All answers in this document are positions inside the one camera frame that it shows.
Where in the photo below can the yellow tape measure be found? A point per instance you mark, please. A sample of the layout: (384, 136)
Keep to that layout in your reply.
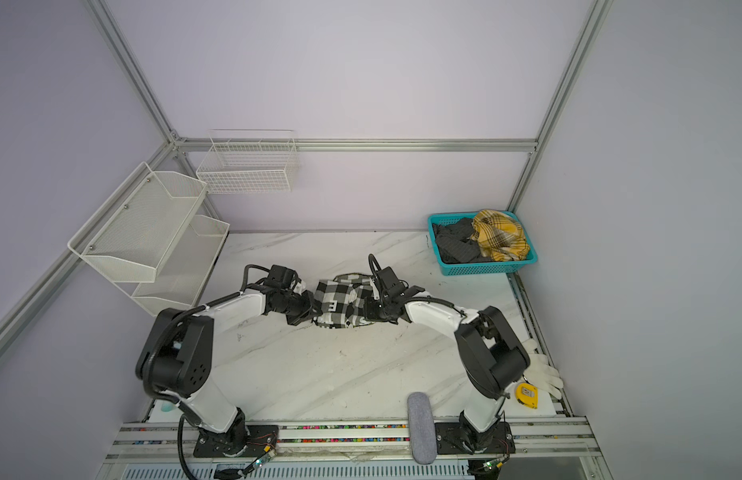
(527, 395)

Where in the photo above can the dark grey striped shirt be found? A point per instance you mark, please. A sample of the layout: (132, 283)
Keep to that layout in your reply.
(456, 244)

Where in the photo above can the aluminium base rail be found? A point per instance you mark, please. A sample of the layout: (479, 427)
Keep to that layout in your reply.
(374, 449)

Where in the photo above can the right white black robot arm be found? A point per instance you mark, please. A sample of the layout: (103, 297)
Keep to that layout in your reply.
(490, 351)

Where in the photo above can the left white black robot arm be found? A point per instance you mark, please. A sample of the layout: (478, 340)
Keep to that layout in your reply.
(175, 365)

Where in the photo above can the teal plastic basket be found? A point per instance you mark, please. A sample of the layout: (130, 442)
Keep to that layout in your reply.
(475, 268)

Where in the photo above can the white work glove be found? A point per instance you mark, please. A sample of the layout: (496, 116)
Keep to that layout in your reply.
(541, 373)

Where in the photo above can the aluminium frame profile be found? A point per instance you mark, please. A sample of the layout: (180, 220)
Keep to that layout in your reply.
(370, 145)

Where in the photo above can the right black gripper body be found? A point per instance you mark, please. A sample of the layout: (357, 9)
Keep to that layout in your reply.
(378, 308)

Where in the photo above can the black white checkered shirt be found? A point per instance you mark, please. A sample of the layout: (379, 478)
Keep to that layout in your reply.
(342, 301)

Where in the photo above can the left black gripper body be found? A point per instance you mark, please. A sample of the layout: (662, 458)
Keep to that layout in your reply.
(296, 308)

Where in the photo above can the white mesh two-tier shelf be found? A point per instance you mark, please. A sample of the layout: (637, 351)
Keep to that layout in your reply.
(152, 240)

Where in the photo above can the white wire wall basket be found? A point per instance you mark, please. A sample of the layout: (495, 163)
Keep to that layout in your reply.
(250, 161)

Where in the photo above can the yellow plaid shirt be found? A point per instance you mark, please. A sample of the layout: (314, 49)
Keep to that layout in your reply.
(500, 237)

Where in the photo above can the grey foam microphone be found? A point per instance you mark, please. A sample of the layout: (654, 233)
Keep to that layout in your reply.
(422, 429)

